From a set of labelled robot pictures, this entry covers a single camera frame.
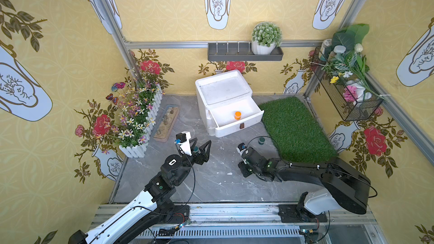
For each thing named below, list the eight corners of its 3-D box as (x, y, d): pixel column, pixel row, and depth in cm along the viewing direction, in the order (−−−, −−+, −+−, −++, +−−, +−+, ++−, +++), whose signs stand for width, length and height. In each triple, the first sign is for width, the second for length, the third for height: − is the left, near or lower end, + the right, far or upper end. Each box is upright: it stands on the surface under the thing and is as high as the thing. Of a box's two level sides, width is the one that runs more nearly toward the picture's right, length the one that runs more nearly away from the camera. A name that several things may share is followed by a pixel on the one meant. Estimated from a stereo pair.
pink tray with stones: (153, 140, 100) (151, 137, 98) (168, 107, 117) (167, 103, 114) (167, 142, 99) (165, 139, 97) (180, 108, 116) (179, 104, 113)
